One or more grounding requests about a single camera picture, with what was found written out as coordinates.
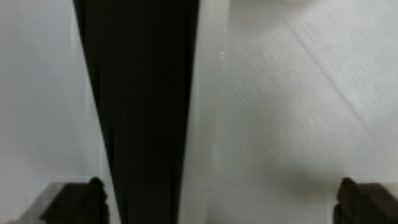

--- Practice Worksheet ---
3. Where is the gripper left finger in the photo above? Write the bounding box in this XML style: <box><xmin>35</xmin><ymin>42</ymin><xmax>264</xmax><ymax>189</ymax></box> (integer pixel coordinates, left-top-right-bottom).
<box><xmin>13</xmin><ymin>177</ymin><xmax>109</xmax><ymax>224</ymax></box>

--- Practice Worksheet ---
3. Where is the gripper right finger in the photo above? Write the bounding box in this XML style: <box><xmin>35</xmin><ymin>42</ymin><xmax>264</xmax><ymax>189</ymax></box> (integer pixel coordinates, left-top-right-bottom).
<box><xmin>331</xmin><ymin>178</ymin><xmax>398</xmax><ymax>224</ymax></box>

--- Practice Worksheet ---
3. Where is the white square tabletop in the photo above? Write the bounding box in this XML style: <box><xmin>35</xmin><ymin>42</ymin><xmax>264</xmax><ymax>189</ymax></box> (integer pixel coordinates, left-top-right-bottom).
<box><xmin>177</xmin><ymin>0</ymin><xmax>398</xmax><ymax>224</ymax></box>

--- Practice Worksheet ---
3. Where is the white U-shaped obstacle fence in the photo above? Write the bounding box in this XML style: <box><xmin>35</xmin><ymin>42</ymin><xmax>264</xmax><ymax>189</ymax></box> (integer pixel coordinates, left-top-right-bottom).
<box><xmin>0</xmin><ymin>0</ymin><xmax>113</xmax><ymax>224</ymax></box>

